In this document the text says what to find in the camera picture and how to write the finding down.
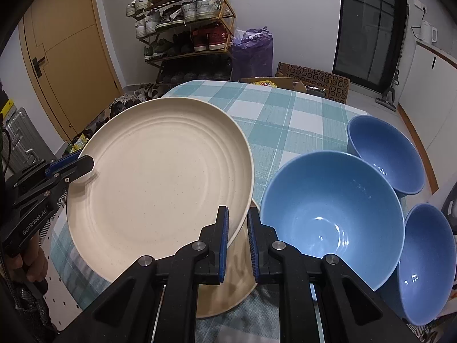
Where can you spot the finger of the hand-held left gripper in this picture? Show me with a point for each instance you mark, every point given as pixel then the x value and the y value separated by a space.
pixel 84 166
pixel 62 163

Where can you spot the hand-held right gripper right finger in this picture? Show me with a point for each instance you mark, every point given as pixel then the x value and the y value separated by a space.
pixel 254 246

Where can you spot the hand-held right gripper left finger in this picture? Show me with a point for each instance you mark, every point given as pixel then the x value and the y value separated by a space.
pixel 224 243

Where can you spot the beige speckled plate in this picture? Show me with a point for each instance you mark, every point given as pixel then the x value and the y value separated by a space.
pixel 153 185
pixel 235 293

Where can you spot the large blue bowl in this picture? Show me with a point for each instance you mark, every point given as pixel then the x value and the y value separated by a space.
pixel 321 203

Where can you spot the small blue bowl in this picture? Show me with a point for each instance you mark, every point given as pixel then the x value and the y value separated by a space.
pixel 385 150
pixel 425 257

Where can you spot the person's left forearm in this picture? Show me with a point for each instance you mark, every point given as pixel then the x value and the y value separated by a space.
pixel 28 309

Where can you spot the person's left hand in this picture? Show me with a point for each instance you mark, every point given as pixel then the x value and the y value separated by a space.
pixel 32 266

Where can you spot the green snack packet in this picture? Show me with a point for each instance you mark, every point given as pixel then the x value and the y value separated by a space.
pixel 79 144

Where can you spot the silver suitcase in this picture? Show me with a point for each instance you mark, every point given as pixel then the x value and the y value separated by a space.
pixel 19 132

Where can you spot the scattered sneakers pile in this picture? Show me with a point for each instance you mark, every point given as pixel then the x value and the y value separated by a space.
pixel 125 102

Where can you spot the yellow wooden door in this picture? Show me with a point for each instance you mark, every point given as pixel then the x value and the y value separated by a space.
pixel 71 60

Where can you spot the teal checkered tablecloth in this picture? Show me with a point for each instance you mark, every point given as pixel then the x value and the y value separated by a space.
pixel 285 121

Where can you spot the yellow snack packet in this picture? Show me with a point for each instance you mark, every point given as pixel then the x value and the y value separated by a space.
pixel 264 83

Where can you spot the brown cardboard box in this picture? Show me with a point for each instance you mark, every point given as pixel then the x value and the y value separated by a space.
pixel 296 86

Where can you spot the patterned cardboard sheet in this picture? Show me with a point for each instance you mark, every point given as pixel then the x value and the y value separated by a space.
pixel 321 78

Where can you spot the purple plastic bag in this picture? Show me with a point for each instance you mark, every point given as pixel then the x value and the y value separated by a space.
pixel 251 57

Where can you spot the wooden shoe rack with shoes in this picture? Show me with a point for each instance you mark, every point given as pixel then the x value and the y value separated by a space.
pixel 200 7

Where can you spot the grey stick vacuum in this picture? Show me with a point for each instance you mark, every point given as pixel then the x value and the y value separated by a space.
pixel 387 97

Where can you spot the white base cabinet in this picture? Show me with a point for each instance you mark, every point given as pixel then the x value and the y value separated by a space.
pixel 428 89

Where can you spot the black glass door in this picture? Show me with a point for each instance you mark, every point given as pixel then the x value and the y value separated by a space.
pixel 367 25

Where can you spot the white electric kettle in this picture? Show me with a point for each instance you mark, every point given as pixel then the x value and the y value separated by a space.
pixel 426 30

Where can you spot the white wall socket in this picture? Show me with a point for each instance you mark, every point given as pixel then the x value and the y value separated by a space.
pixel 422 5

